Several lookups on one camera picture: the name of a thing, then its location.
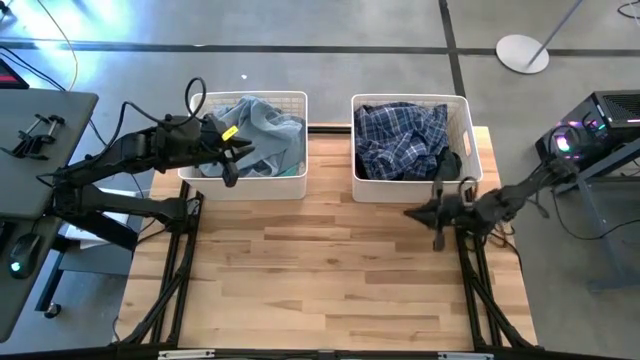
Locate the black computer mouse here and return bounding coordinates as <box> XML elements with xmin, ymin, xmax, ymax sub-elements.
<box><xmin>7</xmin><ymin>232</ymin><xmax>44</xmax><ymax>280</ymax></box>

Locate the black clamp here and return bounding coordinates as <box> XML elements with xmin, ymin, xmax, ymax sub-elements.
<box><xmin>0</xmin><ymin>113</ymin><xmax>66</xmax><ymax>161</ymax></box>

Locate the black frame crossbar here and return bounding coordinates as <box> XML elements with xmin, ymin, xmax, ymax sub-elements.
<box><xmin>0</xmin><ymin>342</ymin><xmax>640</xmax><ymax>360</ymax></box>

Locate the white metal bracket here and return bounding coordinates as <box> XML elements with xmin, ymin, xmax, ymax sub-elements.
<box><xmin>437</xmin><ymin>351</ymin><xmax>495</xmax><ymax>360</ymax></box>
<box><xmin>157</xmin><ymin>348</ymin><xmax>216</xmax><ymax>360</ymax></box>

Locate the round white stand base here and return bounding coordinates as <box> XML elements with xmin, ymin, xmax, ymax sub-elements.
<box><xmin>495</xmin><ymin>33</ymin><xmax>550</xmax><ymax>75</ymax></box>

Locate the grey stand pole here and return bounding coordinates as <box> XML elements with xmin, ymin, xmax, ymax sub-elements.
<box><xmin>529</xmin><ymin>0</ymin><xmax>584</xmax><ymax>66</ymax></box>

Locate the grey-blue sweatshirt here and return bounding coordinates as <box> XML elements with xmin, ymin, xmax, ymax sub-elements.
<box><xmin>198</xmin><ymin>94</ymin><xmax>307</xmax><ymax>180</ymax></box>

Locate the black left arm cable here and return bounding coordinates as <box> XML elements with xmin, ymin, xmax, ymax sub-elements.
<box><xmin>117</xmin><ymin>76</ymin><xmax>209</xmax><ymax>132</ymax></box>

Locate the yellow cable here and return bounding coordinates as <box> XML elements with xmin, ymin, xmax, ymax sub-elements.
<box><xmin>37</xmin><ymin>0</ymin><xmax>80</xmax><ymax>92</ymax></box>

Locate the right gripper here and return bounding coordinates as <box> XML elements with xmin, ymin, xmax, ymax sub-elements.
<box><xmin>403</xmin><ymin>178</ymin><xmax>477</xmax><ymax>253</ymax></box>

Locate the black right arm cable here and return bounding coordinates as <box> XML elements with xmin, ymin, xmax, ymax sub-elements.
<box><xmin>457</xmin><ymin>174</ymin><xmax>480</xmax><ymax>202</ymax></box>

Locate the black monitor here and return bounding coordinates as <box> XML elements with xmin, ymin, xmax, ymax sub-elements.
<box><xmin>0</xmin><ymin>58</ymin><xmax>30</xmax><ymax>90</ymax></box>

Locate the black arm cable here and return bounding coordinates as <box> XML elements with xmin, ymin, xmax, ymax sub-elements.
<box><xmin>117</xmin><ymin>76</ymin><xmax>209</xmax><ymax>132</ymax></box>
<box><xmin>457</xmin><ymin>174</ymin><xmax>480</xmax><ymax>202</ymax></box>

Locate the black floor cable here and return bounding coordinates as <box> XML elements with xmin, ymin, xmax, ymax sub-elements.
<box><xmin>549</xmin><ymin>192</ymin><xmax>640</xmax><ymax>231</ymax></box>
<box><xmin>0</xmin><ymin>45</ymin><xmax>146</xmax><ymax>194</ymax></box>

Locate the blue plaid shirt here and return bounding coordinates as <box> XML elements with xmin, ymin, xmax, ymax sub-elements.
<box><xmin>353</xmin><ymin>101</ymin><xmax>450</xmax><ymax>182</ymax></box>

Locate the white perforated plastic basket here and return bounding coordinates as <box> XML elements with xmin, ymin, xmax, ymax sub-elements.
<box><xmin>349</xmin><ymin>93</ymin><xmax>485</xmax><ymax>205</ymax></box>
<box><xmin>177</xmin><ymin>89</ymin><xmax>310</xmax><ymax>202</ymax></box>

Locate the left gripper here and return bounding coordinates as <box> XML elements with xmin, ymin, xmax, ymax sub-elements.
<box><xmin>197</xmin><ymin>112</ymin><xmax>257</xmax><ymax>190</ymax></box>

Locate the black desk leg frame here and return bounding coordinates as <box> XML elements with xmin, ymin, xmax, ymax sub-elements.
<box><xmin>34</xmin><ymin>209</ymin><xmax>141</xmax><ymax>314</ymax></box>

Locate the grey desk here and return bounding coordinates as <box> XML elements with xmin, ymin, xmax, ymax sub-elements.
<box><xmin>0</xmin><ymin>88</ymin><xmax>100</xmax><ymax>344</ymax></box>

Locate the black computer tower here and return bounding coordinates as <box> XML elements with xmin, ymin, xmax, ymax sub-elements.
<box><xmin>534</xmin><ymin>89</ymin><xmax>640</xmax><ymax>171</ymax></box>

